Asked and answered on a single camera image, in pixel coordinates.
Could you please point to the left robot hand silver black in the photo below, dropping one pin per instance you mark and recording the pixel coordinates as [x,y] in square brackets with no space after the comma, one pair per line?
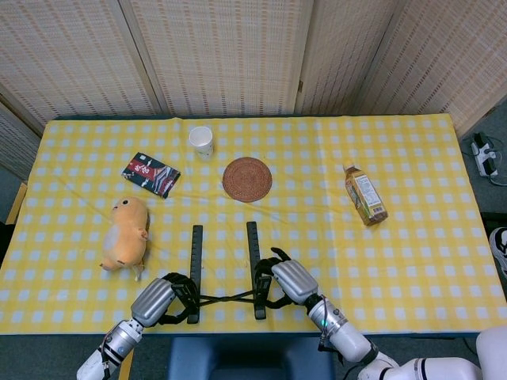
[152,301]

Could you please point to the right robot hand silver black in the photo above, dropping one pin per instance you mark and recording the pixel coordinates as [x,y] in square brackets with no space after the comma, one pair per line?
[295,281]

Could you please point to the black folding laptop stand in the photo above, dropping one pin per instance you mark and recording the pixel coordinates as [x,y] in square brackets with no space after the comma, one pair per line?
[197,253]

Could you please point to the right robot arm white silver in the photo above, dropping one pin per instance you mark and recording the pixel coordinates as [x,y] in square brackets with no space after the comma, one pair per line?
[348,340]

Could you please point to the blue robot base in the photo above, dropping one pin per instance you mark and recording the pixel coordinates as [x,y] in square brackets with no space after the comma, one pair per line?
[249,360]

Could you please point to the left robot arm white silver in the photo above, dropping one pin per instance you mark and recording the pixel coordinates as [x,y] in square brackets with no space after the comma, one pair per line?
[115,344]

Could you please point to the yellow white checkered tablecloth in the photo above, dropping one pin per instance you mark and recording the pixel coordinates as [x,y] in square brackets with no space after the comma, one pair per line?
[317,237]

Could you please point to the orange plush toy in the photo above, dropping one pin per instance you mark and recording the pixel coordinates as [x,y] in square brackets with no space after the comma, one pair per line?
[126,237]

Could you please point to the tea bottle yellow label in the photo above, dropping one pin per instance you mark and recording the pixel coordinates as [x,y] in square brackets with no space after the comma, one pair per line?
[366,198]

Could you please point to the round brown woven coaster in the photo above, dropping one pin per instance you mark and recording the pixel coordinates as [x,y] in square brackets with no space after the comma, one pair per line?
[247,180]

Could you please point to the dark printed snack packet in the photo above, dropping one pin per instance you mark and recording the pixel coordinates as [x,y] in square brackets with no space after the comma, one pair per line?
[152,176]

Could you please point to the white paper cup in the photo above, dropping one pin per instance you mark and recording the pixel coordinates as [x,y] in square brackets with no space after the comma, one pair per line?
[203,146]

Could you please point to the beige woven screen panel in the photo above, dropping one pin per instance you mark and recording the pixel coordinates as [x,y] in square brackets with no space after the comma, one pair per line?
[226,59]
[71,59]
[16,146]
[336,59]
[447,59]

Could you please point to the white black sneaker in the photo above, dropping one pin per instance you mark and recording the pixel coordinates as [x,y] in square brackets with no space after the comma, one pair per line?
[500,245]

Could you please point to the white power strip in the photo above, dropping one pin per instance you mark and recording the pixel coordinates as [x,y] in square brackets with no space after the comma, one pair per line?
[484,156]

